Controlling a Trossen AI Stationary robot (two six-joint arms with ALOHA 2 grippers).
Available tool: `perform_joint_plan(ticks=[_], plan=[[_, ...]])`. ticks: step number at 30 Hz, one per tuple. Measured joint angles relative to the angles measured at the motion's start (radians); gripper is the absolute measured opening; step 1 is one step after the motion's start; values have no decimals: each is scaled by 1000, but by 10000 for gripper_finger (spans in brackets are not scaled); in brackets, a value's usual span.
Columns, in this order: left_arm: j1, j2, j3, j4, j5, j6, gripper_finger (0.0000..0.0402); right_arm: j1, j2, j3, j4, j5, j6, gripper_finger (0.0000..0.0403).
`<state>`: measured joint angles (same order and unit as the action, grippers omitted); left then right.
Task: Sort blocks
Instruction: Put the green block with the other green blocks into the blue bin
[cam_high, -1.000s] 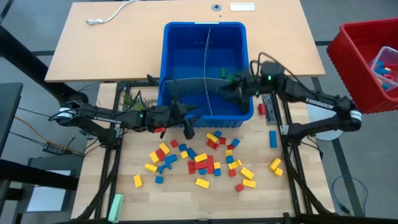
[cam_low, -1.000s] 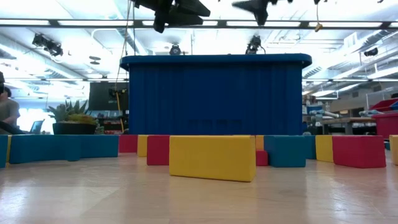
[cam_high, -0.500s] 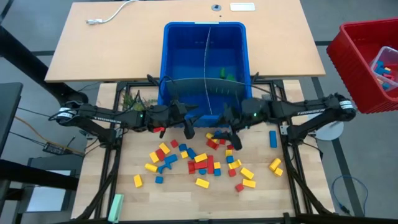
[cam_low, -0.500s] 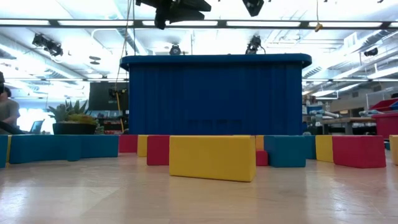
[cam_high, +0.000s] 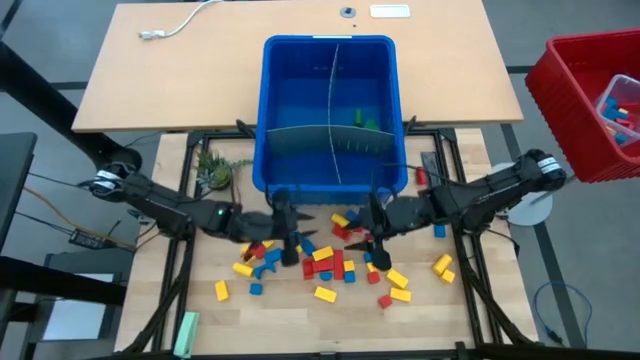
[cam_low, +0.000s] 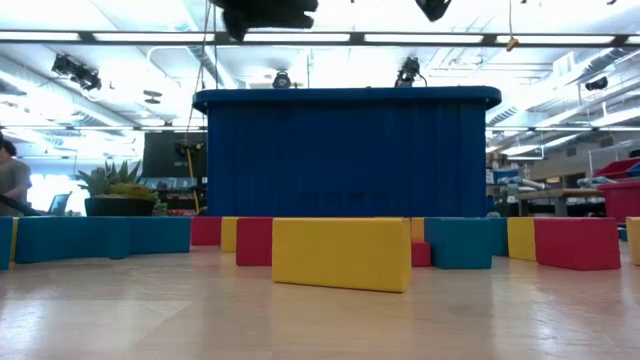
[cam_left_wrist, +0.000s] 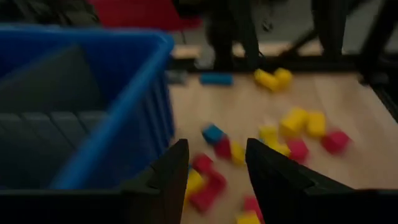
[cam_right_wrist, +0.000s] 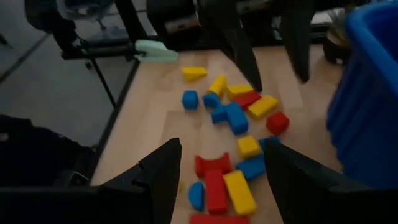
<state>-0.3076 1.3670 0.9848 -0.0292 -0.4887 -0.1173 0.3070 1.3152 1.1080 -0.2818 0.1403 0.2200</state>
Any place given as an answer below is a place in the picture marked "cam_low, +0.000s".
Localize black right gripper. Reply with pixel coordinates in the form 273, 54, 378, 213
414, 0, 454, 23

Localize yellow cylinder block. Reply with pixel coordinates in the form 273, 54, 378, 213
10, 217, 20, 264

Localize open laptop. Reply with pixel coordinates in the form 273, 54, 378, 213
48, 191, 73, 216

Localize black ceiling camera mount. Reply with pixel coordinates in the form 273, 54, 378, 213
393, 56, 429, 89

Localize wooden background table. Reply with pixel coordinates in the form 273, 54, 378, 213
514, 187, 607, 219

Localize yellow hanging hook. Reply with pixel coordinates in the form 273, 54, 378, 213
505, 0, 521, 53

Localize overhead light bar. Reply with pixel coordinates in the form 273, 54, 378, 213
0, 30, 640, 47

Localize red plastic crate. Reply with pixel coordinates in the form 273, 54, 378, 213
593, 157, 640, 225

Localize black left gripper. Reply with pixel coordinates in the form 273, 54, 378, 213
209, 0, 320, 42

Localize person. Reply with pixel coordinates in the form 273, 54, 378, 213
0, 137, 34, 217

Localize red cube block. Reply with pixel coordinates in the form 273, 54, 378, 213
533, 217, 622, 272
190, 216, 223, 247

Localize blue background box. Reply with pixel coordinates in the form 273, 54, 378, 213
492, 167, 520, 184

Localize red rectangular block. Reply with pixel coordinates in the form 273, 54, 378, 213
235, 216, 275, 267

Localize round black ceiling lamp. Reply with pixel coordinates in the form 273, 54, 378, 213
271, 70, 301, 90

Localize pale blue background machine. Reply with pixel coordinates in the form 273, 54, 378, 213
496, 174, 547, 197

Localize blue plastic bin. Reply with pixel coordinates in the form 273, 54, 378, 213
192, 85, 503, 219

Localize black monitor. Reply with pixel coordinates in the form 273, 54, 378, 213
142, 130, 209, 179

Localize potted succulent plant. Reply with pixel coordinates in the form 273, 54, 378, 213
75, 159, 162, 218

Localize thin hanging cords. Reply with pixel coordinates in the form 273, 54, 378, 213
183, 0, 221, 216

